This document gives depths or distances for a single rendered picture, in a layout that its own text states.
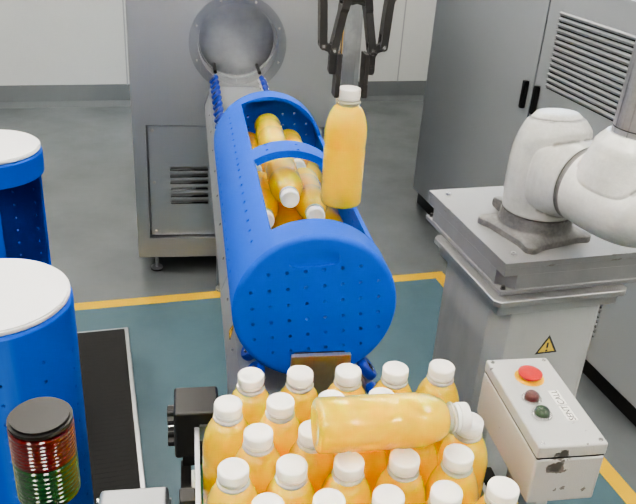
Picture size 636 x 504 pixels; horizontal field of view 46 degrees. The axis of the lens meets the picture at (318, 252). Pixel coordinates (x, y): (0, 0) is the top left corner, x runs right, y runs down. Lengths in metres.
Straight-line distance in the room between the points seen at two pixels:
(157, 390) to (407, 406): 2.01
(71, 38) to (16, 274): 4.75
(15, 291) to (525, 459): 0.93
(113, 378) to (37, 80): 3.90
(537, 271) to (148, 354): 1.87
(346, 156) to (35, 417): 0.68
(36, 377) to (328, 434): 0.66
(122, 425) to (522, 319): 1.38
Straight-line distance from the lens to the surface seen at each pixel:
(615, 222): 1.47
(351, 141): 1.25
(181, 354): 3.08
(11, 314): 1.42
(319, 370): 1.26
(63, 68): 6.26
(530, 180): 1.60
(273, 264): 1.23
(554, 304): 1.67
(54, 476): 0.83
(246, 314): 1.27
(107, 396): 2.65
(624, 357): 3.00
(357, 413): 0.95
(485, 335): 1.67
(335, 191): 1.28
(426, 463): 1.06
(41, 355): 1.43
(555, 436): 1.09
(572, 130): 1.59
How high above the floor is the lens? 1.76
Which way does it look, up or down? 27 degrees down
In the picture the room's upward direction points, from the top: 4 degrees clockwise
